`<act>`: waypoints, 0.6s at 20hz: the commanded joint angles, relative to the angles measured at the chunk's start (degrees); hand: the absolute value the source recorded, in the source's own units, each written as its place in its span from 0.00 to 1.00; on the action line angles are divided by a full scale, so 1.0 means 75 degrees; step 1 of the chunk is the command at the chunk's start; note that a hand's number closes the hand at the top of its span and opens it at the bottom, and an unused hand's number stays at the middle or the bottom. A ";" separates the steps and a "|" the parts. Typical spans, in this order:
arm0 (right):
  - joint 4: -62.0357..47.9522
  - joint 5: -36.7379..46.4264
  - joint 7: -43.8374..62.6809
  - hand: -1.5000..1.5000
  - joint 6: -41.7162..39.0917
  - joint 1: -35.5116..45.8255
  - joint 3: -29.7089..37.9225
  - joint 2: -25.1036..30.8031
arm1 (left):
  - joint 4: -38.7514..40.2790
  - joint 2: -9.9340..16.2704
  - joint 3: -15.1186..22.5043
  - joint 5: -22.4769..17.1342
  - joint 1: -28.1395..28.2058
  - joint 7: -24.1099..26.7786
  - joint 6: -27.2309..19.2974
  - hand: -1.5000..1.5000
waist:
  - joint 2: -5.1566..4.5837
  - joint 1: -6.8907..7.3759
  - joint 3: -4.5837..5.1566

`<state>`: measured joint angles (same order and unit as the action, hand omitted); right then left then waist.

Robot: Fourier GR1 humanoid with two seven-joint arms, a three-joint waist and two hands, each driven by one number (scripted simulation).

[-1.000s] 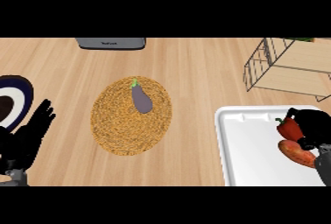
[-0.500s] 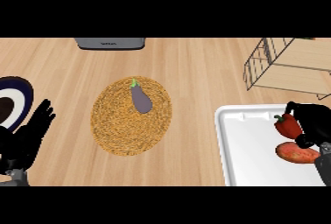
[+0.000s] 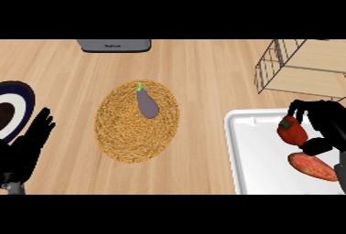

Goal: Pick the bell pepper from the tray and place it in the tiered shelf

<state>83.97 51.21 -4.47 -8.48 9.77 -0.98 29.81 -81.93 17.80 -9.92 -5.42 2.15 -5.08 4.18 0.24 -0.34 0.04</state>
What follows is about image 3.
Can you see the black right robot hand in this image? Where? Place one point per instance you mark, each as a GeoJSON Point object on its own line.
{"type": "Point", "coordinates": [326, 122]}

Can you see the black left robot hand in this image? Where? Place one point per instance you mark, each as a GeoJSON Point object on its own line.
{"type": "Point", "coordinates": [29, 143]}

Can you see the red bell pepper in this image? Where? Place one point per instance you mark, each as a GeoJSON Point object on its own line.
{"type": "Point", "coordinates": [293, 131]}

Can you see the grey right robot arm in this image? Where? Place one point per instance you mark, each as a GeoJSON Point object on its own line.
{"type": "Point", "coordinates": [342, 173]}

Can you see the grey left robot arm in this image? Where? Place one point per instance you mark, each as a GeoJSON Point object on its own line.
{"type": "Point", "coordinates": [12, 186]}

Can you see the white tray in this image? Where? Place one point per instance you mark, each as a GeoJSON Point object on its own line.
{"type": "Point", "coordinates": [270, 158]}

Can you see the dark blue and white plate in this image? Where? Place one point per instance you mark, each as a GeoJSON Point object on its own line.
{"type": "Point", "coordinates": [14, 109]}

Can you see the orange sweet potato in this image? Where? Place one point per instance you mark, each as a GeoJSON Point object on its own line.
{"type": "Point", "coordinates": [312, 166]}

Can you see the round woven straw placemat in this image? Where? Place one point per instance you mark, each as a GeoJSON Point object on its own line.
{"type": "Point", "coordinates": [136, 121]}

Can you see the purple eggplant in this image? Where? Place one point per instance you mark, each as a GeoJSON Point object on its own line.
{"type": "Point", "coordinates": [147, 103]}

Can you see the grey appliance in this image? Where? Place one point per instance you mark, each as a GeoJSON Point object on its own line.
{"type": "Point", "coordinates": [114, 45]}

